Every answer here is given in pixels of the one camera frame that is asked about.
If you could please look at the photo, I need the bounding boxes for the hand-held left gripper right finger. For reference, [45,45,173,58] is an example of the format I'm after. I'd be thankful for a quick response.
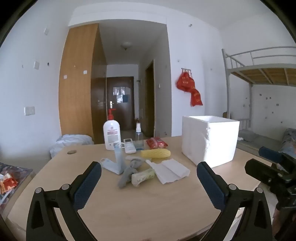
[196,161,273,241]

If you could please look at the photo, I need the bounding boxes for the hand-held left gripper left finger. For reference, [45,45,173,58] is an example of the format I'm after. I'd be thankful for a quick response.
[26,161,104,241]

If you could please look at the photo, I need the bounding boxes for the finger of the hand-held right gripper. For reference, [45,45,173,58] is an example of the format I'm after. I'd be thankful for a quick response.
[258,146,285,164]
[245,159,284,186]

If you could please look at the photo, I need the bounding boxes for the blue face mask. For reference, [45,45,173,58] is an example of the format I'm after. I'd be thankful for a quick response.
[100,143,126,175]

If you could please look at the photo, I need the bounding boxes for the grey sock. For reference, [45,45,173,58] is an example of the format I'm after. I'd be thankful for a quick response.
[117,158,146,189]

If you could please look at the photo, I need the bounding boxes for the white foam box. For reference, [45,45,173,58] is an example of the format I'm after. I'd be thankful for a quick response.
[181,115,240,168]

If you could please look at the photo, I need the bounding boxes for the white tissue paper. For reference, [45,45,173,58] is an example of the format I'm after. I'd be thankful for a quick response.
[145,159,190,184]

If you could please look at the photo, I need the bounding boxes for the green floral tissue pack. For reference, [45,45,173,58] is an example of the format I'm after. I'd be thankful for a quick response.
[131,168,156,187]

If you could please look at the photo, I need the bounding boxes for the grey mattress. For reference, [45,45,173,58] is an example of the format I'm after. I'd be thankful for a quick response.
[238,130,281,151]

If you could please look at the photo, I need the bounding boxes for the patterned blanket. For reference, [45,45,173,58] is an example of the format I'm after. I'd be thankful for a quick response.
[281,128,296,160]

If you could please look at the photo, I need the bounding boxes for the white plastic bag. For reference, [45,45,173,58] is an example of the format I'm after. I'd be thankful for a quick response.
[50,134,94,159]

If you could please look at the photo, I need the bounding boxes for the white bottle red pump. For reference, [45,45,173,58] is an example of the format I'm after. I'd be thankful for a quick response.
[103,108,122,151]

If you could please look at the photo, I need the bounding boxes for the white remote control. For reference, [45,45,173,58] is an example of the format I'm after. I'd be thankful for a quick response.
[123,138,137,154]

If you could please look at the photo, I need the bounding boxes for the clear spray bottle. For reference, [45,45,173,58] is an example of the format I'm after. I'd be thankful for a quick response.
[135,123,144,151]

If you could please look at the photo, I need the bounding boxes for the red snack packet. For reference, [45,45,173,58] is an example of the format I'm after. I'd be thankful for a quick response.
[146,137,168,149]

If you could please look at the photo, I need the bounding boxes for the dark brown entrance door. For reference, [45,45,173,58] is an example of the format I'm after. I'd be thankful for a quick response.
[106,76,135,131]

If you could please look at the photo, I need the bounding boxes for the grey metal bunk bed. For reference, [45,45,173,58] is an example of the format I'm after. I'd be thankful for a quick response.
[221,45,296,163]

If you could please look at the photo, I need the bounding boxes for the orange printed packet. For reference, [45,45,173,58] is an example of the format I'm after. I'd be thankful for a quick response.
[0,177,18,195]

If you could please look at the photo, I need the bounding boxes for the wooden wardrobe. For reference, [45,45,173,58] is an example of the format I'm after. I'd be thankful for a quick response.
[58,23,107,145]

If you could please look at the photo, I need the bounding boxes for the papers on door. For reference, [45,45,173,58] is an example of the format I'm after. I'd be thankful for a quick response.
[113,86,131,102]

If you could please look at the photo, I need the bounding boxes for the brown side door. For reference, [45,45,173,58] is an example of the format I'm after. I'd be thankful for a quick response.
[145,60,155,138]

